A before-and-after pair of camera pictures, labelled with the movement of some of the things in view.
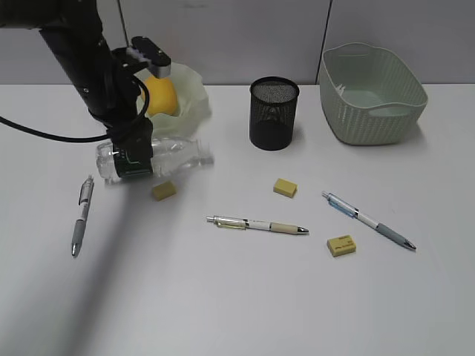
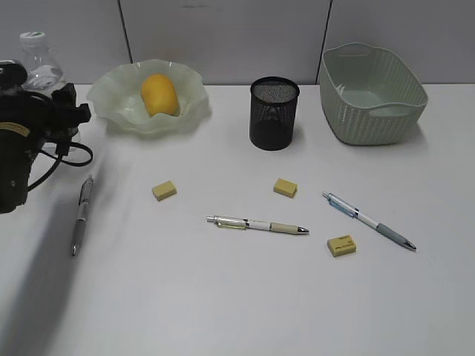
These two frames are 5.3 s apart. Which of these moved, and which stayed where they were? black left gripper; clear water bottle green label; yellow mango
Moved: clear water bottle green label; black left gripper
Stayed: yellow mango
